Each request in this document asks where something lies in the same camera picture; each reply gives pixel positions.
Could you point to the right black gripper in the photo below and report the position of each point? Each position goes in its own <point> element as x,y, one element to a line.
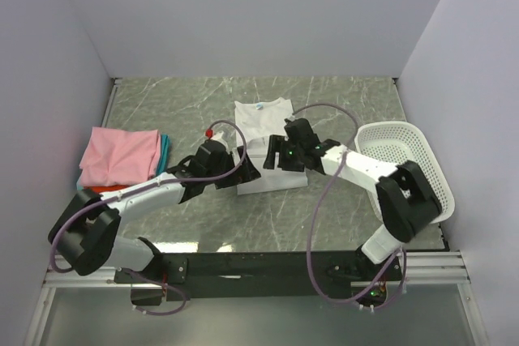
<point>278,143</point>

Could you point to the white perforated plastic basket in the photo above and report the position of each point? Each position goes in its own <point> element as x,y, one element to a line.
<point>396,142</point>

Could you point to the orange folded t shirt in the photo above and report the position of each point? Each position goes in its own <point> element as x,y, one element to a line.
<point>101,189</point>

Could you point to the pink folded t shirt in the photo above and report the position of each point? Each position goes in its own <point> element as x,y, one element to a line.
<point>117,155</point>

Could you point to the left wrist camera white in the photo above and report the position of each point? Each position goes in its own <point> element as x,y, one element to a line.
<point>217,136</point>

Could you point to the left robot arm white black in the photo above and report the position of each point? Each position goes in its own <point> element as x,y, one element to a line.
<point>86,234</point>

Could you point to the teal folded t shirt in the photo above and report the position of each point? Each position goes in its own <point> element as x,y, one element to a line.
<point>164,151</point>

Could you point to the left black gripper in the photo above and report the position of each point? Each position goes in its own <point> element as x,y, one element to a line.
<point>246,172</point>

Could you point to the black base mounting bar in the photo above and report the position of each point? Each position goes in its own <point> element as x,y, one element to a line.
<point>273,274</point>

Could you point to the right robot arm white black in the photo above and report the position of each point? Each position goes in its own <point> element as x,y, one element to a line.
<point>400,193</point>

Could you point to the aluminium extrusion rail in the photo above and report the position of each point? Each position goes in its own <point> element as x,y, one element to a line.
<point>436,267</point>

